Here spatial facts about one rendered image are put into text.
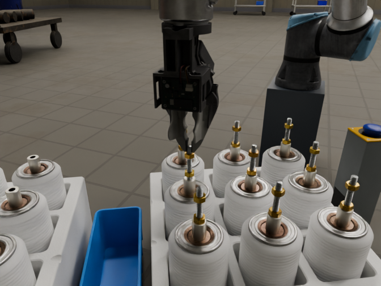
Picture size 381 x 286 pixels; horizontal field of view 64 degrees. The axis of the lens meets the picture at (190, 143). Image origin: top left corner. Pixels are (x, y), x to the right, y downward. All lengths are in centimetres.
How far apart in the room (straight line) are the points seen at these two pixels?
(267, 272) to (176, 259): 14
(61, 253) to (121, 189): 48
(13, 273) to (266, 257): 36
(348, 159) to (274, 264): 36
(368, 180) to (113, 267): 61
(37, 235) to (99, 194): 45
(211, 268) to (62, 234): 30
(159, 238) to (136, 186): 48
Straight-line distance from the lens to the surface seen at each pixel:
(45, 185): 70
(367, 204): 83
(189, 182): 56
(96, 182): 111
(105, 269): 81
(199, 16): 43
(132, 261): 81
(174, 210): 56
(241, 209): 58
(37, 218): 61
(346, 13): 97
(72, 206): 71
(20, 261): 54
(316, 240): 56
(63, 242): 63
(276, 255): 49
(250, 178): 59
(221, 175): 69
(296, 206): 63
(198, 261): 47
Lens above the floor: 59
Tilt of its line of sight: 26 degrees down
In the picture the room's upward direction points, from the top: straight up
